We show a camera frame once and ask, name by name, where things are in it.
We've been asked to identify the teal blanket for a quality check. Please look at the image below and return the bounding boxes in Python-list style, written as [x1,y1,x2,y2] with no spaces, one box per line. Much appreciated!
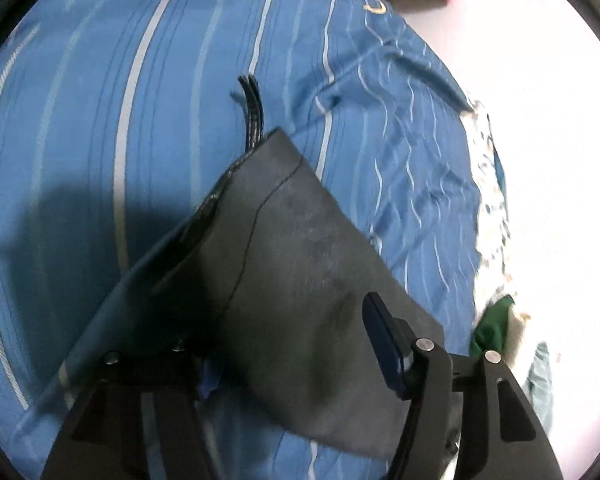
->
[524,342,554,434]

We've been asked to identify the black leather jacket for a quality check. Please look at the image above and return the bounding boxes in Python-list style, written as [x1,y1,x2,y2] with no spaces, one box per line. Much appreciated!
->
[14,74,464,466]

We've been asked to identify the green striped sweater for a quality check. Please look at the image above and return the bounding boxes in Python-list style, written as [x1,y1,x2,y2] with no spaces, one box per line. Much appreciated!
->
[469,295,515,356]

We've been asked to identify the blue striped bed sheet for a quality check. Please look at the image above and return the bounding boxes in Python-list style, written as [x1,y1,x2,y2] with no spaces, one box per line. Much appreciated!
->
[0,0,479,479]

